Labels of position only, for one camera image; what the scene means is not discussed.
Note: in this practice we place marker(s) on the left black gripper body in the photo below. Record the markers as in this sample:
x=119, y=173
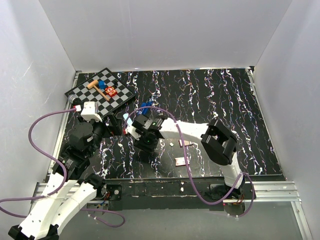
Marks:
x=101, y=130

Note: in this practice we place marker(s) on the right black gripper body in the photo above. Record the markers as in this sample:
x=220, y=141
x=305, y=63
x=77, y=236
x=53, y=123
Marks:
x=146, y=143

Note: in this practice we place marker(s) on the light blue stapler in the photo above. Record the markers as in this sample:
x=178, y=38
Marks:
x=127, y=119

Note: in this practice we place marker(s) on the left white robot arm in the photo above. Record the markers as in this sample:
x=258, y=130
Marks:
x=66, y=193

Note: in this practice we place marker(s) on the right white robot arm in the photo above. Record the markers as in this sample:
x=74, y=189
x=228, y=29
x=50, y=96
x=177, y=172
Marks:
x=219, y=143

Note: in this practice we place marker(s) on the checkered chess board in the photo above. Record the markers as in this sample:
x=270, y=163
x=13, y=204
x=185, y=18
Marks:
x=123, y=96

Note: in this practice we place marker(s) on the open staple box tray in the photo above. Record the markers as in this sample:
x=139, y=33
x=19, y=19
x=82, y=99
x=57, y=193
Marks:
x=186, y=143

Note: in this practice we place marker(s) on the red white staple box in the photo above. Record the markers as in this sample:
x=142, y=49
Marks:
x=180, y=161

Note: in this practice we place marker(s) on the blue toy block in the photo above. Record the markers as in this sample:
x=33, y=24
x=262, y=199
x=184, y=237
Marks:
x=101, y=85

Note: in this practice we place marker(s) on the black cylinder silver cap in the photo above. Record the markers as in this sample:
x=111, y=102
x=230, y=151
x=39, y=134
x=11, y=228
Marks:
x=74, y=100

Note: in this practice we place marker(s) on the wooden toy mallet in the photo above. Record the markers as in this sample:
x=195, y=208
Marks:
x=93, y=85

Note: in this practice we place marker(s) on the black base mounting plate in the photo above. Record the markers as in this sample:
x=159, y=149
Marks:
x=154, y=194

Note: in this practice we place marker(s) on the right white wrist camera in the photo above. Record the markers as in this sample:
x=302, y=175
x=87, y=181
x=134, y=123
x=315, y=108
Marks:
x=130, y=130

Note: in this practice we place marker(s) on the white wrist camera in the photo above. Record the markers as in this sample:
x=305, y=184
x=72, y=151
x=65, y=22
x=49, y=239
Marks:
x=90, y=111
x=130, y=130

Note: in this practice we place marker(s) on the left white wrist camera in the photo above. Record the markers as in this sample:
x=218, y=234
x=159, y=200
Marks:
x=90, y=111

